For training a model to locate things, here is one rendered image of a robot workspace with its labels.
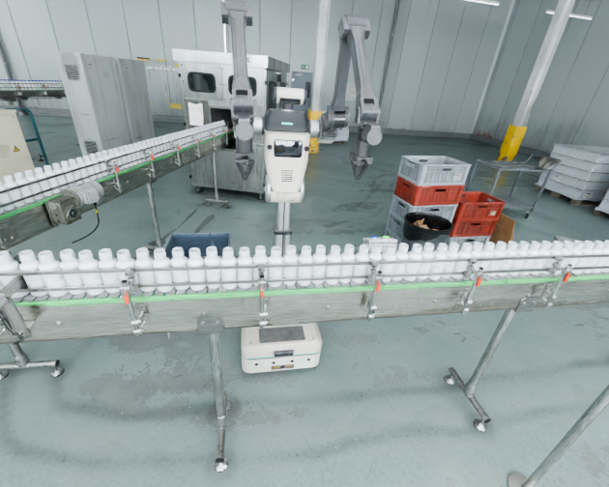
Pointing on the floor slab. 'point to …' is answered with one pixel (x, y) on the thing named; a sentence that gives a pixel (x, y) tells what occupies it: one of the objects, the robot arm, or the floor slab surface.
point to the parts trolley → (514, 182)
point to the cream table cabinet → (2, 145)
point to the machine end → (217, 111)
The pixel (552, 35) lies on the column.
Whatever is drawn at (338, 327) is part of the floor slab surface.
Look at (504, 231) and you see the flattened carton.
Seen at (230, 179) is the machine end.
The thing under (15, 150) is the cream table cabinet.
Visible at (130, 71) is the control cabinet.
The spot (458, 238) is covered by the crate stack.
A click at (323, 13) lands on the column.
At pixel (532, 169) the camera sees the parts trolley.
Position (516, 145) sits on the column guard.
